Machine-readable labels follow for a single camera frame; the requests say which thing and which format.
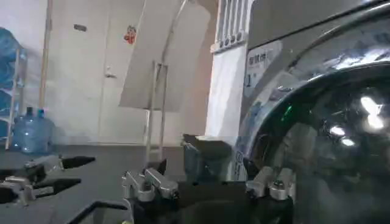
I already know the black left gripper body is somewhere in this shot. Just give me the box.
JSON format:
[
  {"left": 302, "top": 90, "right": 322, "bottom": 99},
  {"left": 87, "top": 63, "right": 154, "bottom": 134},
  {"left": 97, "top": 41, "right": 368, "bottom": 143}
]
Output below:
[{"left": 0, "top": 166, "right": 39, "bottom": 184}]

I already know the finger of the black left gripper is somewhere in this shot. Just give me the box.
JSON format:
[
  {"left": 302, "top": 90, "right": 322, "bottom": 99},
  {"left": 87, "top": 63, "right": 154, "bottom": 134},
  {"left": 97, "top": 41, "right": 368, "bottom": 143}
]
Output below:
[
  {"left": 23, "top": 155, "right": 96, "bottom": 172},
  {"left": 0, "top": 175, "right": 82, "bottom": 205}
]

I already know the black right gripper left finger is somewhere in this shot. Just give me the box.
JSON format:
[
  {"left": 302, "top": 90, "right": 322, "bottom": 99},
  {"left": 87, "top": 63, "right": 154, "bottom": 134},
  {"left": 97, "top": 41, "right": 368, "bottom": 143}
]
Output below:
[{"left": 121, "top": 158, "right": 180, "bottom": 203}]

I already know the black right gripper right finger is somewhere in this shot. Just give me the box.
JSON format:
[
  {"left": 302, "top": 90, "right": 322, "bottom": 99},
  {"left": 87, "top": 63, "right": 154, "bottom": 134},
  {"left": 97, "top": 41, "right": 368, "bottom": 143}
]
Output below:
[{"left": 246, "top": 166, "right": 296, "bottom": 202}]

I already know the blue water bottle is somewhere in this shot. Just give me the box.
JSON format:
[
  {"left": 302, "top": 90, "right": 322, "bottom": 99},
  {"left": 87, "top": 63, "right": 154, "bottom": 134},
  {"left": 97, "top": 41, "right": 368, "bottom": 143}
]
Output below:
[
  {"left": 11, "top": 107, "right": 39, "bottom": 153},
  {"left": 33, "top": 108, "right": 57, "bottom": 155}
]

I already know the grey laundry basket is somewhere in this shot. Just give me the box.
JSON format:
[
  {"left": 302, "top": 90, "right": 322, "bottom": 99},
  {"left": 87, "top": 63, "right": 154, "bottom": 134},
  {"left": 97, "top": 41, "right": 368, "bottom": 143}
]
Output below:
[{"left": 181, "top": 133, "right": 234, "bottom": 185}]

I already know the round glass dryer door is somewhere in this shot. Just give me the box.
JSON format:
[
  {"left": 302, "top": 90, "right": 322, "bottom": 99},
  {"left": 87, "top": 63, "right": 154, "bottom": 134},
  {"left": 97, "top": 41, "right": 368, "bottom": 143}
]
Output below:
[{"left": 248, "top": 1, "right": 390, "bottom": 224}]

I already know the rack of blue water bottles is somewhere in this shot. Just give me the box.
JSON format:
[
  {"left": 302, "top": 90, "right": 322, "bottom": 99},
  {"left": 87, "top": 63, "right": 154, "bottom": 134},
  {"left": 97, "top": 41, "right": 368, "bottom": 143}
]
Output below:
[{"left": 0, "top": 26, "right": 29, "bottom": 150}]

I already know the wooden pole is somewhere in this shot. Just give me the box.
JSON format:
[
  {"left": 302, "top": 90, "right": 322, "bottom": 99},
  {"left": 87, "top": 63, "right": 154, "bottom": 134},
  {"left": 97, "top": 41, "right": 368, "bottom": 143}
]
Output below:
[{"left": 37, "top": 0, "right": 54, "bottom": 109}]

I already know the white label sticker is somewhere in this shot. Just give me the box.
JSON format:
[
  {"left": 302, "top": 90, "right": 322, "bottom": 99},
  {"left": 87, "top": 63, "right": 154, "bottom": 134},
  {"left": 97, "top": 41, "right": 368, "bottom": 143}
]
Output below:
[{"left": 243, "top": 40, "right": 283, "bottom": 99}]

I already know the white leaning board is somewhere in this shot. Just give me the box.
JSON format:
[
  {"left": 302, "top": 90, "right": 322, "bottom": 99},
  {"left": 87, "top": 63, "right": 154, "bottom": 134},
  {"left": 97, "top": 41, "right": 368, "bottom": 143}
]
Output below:
[{"left": 118, "top": 0, "right": 211, "bottom": 113}]

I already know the grey dryer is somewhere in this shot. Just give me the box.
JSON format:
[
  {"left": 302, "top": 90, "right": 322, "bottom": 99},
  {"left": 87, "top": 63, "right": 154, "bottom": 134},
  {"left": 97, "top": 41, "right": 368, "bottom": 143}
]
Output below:
[{"left": 236, "top": 0, "right": 390, "bottom": 224}]

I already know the metal frame stand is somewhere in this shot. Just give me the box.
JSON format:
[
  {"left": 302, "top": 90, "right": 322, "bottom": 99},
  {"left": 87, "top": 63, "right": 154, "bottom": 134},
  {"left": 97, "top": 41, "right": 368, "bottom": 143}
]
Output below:
[{"left": 144, "top": 60, "right": 169, "bottom": 167}]

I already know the red wall sticker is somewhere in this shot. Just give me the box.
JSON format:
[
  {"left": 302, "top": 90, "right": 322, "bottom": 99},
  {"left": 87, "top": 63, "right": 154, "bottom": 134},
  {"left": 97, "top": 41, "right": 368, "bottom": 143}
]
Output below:
[{"left": 123, "top": 25, "right": 137, "bottom": 45}]

